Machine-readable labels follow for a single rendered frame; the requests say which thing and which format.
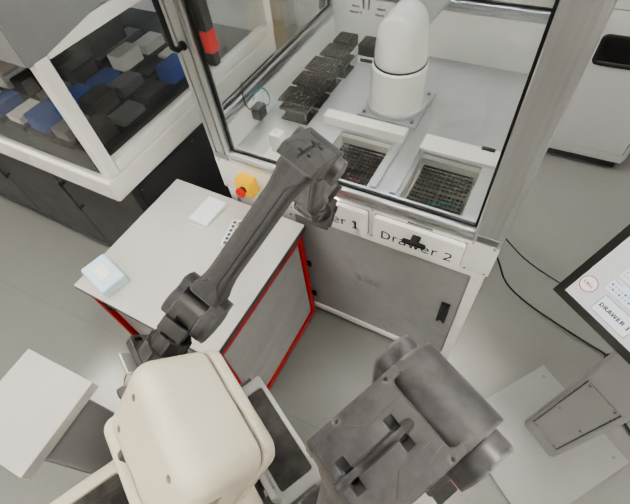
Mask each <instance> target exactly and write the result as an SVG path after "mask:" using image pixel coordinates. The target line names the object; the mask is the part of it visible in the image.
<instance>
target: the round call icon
mask: <svg viewBox="0 0 630 504"><path fill-rule="evenodd" d="M575 284H576V285H577V286H578V287H579V288H580V289H581V290H582V291H583V292H584V293H585V294H586V295H587V296H588V297H589V296H590V295H591V294H593V293H594V292H595V291H596V290H598V289H599V288H600V287H601V286H603V285H604V284H603V283H602V282H600V281H599V280H598V279H597V278H596V277H595V276H594V275H593V274H591V273H590V272H589V271H588V272H587V273H586V274H585V275H584V276H582V277H581V278H580V279H579V280H578V281H576V282H575Z"/></svg>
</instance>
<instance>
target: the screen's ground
mask: <svg viewBox="0 0 630 504"><path fill-rule="evenodd" d="M629 265H630V236H629V237H628V238H627V239H626V240H625V241H623V242H622V243H621V244H620V245H618V246H617V247H616V248H615V249H614V250H612V251H611V252H610V253H609V254H608V255H606V256H605V257H604V258H603V259H602V260H600V261H599V262H598V263H597V264H596V265H594V266H593V267H592V268H591V269H590V270H588V271H589V272H590V273H591V274H593V275H594V276H595V277H596V278H597V279H598V280H599V281H600V282H602V283H603V284H604V285H605V284H607V283H608V282H609V281H610V280H612V279H613V278H614V277H616V276H617V275H618V274H619V273H621V272H622V271H623V270H624V269H626V268H627V267H628V266H629ZM588 271H587V272H588ZM587 272H586V273H587ZM586 273H585V274H586ZM585 274H583V275H582V276H584V275H585ZM582 276H581V277H582ZM581 277H580V278H581ZM580 278H579V279H580ZM579 279H577V280H576V281H578V280H579ZM576 281H575V282H576ZM575 282H574V283H573V284H571V285H570V286H569V287H568V288H567V289H565V290H566V291H567V292H568V293H569V294H570V295H571V296H572V297H573V298H574V299H575V300H576V301H577V302H578V303H579V304H580V305H581V306H582V307H583V308H584V309H585V310H587V311H588V312H589V313H590V314H591V315H592V316H593V317H594V318H595V319H596V320H597V321H598V322H599V323H600V324H601V325H602V326H603V327H604V328H605V329H606V330H607V331H608V332H609V333H610V334H612V335H613V336H614V337H615V338H616V339H617V340H618V341H619V342H620V343H621V344H622V345H623V346H624V347H625V348H626V349H627V350H628V351H629V352H630V346H629V344H630V335H628V336H627V337H625V338H624V339H622V338H621V337H620V336H619V335H618V334H617V333H616V332H615V331H614V330H613V329H612V328H611V327H610V326H608V325H607V324H606V323H605V322H604V321H603V320H602V319H601V318H600V317H599V316H598V315H597V314H596V313H595V312H594V311H593V310H592V309H591V308H590V306H592V305H593V304H594V303H595V302H597V301H598V300H599V299H601V298H602V297H603V296H605V295H607V296H608V297H610V298H611V299H612V300H613V301H614V302H615V303H616V304H617V305H618V306H620V307H621V308H622V309H623V310H624V311H625V312H626V313H627V314H628V315H630V312H629V311H628V310H627V309H626V308H625V307H624V306H623V305H621V304H620V303H619V302H618V301H617V300H616V299H615V298H614V297H613V296H611V295H610V294H609V293H608V292H607V291H606V290H605V289H604V288H602V287H603V286H604V285H603V286H601V287H600V288H599V289H598V290H596V291H595V292H594V293H593V294H591V295H590V296H589V297H588V296H587V295H586V294H585V293H584V292H583V291H582V290H581V289H580V288H579V287H578V286H577V285H576V284H575Z"/></svg>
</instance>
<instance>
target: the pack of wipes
mask: <svg viewBox="0 0 630 504"><path fill-rule="evenodd" d="M81 272H82V273H83V274H84V275H85V276H86V278H87V279H88V280H89V281H90V282H91V283H92V284H93V285H94V286H95V287H96V288H97V289H98V290H99V291H100V292H101V293H102V294H103V295H104V296H105V297H109V296H110V295H112V294H113V293H114V292H115V291H117V290H118V289H119V288H120V287H122V286H123V285H124V284H125V283H127V282H128V280H129V279H128V277H127V276H126V275H125V274H124V273H123V272H122V271H121V270H120V269H119V268H118V267H117V266H116V265H115V264H114V263H113V262H112V261H111V260H110V259H109V258H108V257H107V256H105V255H104V254H102V255H100V256H99V257H97V258H96V259H95V260H93V261H92V262H91V263H89V264H88V265H86V266H85V267H84V268H82V269H81Z"/></svg>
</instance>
